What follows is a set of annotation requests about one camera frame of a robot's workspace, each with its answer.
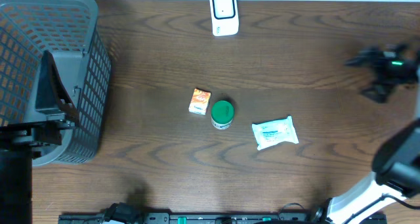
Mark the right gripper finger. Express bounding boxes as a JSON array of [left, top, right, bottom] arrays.
[[345, 47, 381, 66], [360, 83, 394, 103]]

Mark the white wet wipes pack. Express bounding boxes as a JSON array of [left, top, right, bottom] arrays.
[[251, 116, 299, 150]]

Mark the small orange box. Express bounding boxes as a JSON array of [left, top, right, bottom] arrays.
[[188, 89, 211, 115]]

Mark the green lid white jar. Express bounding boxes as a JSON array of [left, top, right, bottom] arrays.
[[211, 101, 234, 129]]

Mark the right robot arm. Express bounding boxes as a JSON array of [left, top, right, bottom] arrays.
[[308, 43, 419, 223]]

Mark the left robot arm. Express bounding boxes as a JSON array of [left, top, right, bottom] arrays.
[[1, 51, 79, 223]]

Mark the white barcode scanner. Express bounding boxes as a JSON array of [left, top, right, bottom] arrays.
[[209, 0, 240, 37]]

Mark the grey plastic mesh basket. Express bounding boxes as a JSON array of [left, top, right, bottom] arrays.
[[1, 0, 112, 166]]

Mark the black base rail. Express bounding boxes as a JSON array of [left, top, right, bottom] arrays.
[[58, 202, 388, 224]]

